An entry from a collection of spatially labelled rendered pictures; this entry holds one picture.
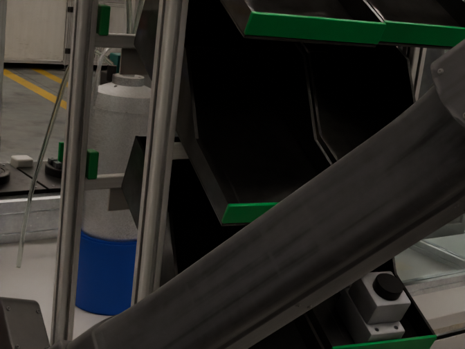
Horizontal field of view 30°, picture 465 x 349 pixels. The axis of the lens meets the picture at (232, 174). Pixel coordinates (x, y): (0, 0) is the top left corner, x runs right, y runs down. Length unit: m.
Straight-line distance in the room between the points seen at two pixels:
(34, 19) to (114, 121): 8.42
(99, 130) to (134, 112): 0.08
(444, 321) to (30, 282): 0.89
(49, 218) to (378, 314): 1.32
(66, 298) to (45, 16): 9.10
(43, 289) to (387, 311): 1.06
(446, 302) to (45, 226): 0.95
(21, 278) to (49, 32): 8.30
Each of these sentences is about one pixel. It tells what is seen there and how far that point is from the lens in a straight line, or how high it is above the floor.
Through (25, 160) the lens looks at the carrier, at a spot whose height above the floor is 0.99.
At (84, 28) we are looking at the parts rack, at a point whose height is 1.48.
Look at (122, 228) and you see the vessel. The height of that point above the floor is 1.04.
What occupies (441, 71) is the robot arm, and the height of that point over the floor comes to 1.53.
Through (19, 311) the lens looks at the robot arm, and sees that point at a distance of 0.67.
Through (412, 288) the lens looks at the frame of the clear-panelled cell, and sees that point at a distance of 2.03.
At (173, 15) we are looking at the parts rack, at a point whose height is 1.51.
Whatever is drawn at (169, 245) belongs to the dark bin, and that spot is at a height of 1.29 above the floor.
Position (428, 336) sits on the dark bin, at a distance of 0.95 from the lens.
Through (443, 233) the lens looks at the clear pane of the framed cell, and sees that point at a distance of 2.07.
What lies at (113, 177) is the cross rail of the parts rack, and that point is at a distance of 0.99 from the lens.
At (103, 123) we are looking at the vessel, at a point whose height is 1.24.
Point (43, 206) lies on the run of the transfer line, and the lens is 2.08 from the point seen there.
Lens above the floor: 1.58
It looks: 14 degrees down
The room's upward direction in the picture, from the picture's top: 7 degrees clockwise
